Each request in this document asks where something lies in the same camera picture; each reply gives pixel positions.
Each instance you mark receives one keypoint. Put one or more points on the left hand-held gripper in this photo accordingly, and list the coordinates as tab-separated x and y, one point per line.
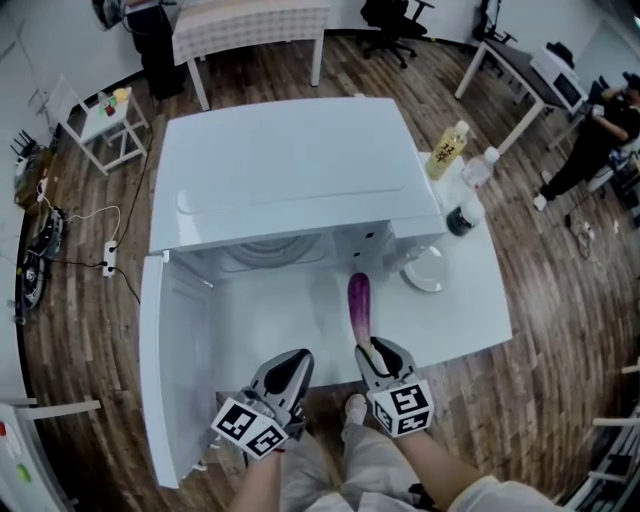
247	427

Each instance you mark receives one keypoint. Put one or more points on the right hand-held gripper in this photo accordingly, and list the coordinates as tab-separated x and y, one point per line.
402	407

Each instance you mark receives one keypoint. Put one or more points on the purple eggplant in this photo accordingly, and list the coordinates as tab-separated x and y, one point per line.
359	305

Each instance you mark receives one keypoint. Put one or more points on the person's right forearm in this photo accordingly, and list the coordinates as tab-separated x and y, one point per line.
430	462

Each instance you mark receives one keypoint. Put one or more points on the person's left forearm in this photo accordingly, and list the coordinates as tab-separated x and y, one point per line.
260	482

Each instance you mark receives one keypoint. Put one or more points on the white microwave black window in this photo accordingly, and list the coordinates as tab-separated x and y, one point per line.
550	67

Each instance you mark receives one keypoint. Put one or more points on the person's white shoe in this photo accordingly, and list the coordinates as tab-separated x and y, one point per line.
355	407

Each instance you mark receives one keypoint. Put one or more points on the white square table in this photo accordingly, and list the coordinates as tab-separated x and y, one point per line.
465	320

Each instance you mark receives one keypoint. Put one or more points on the white round plate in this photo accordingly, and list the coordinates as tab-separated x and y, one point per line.
427	272

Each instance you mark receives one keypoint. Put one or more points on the person's beige trousers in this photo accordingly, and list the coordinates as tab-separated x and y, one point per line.
345	480

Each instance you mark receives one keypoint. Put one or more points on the dark liquid bottle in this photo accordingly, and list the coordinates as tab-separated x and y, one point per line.
462	220

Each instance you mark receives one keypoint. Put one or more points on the white power strip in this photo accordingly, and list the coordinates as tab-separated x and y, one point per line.
110	259

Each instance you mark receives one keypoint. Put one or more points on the clear water bottle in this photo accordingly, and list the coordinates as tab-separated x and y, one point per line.
477	170

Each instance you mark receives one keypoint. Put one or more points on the yellow drink bottle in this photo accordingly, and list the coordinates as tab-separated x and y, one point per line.
445	152

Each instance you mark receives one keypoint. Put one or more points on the pale wooden plank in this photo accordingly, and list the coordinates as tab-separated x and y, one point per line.
60	407

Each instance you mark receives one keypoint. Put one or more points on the spare gripper device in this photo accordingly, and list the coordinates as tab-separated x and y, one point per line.
50	232
32	282

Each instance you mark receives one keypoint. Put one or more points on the green toy fruit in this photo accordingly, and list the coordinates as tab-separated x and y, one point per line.
23	473

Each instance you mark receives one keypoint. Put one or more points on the white round dish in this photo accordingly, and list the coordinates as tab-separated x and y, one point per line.
11	446

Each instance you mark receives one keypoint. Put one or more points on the white side table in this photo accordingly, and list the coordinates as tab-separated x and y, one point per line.
105	125

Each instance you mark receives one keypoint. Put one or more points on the brown cardboard box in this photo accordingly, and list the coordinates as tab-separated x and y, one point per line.
32	182

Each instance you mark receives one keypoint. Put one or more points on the yellow toy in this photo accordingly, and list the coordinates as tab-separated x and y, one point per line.
121	94

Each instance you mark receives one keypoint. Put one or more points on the small clear bottle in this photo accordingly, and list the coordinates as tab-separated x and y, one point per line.
103	99

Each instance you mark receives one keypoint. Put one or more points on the dark top table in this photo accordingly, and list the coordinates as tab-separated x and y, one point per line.
510	60

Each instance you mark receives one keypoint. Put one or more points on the checkered cloth table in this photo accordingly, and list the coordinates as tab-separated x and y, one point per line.
250	25

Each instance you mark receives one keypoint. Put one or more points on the black router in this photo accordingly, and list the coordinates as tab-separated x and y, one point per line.
22	145

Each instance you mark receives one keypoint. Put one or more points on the black office chair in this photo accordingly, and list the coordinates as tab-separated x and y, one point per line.
390	20
487	20
560	52

